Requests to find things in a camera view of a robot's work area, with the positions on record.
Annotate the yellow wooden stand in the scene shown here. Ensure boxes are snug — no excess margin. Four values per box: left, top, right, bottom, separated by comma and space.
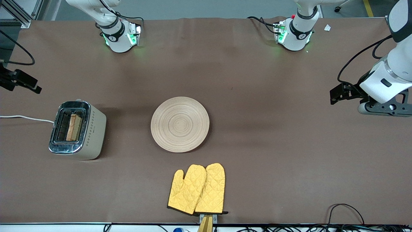
197, 215, 213, 232

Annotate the black cable bundle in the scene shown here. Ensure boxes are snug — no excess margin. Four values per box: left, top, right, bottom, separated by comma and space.
238, 224, 412, 232

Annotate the office chair caster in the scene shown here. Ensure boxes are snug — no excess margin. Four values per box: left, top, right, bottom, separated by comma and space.
334, 0, 351, 13

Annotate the yellow quilted oven mitt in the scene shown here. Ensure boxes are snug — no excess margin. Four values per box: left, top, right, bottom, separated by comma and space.
167, 164, 207, 216
194, 163, 229, 215

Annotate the brown table cover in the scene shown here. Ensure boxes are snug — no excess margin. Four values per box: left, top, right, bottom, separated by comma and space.
0, 17, 412, 225

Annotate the black base cable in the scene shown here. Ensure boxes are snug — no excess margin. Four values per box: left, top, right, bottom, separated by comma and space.
95, 0, 144, 36
247, 16, 278, 34

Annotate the thin looped cable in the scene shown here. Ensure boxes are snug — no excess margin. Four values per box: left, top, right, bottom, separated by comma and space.
327, 203, 365, 226

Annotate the brown toast slice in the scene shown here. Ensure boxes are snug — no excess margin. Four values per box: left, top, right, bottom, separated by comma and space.
66, 114, 83, 142

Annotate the black left base cable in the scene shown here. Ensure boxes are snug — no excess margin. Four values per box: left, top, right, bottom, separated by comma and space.
247, 16, 278, 34

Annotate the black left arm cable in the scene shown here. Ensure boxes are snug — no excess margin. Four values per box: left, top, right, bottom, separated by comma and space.
337, 34, 394, 96

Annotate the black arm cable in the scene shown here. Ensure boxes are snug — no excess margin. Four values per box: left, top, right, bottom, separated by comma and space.
337, 34, 394, 96
0, 29, 35, 66

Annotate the cream and chrome toaster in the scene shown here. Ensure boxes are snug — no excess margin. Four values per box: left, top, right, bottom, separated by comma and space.
48, 99, 107, 160

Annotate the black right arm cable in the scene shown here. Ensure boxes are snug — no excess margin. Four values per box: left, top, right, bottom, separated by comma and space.
0, 29, 35, 66

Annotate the white toaster power cord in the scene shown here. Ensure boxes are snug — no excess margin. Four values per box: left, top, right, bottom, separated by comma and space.
0, 115, 55, 124

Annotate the black right base cable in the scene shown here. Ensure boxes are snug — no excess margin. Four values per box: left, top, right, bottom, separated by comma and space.
95, 0, 144, 36

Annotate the round wooden plate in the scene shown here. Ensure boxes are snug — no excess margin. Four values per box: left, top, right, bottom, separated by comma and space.
151, 97, 210, 153

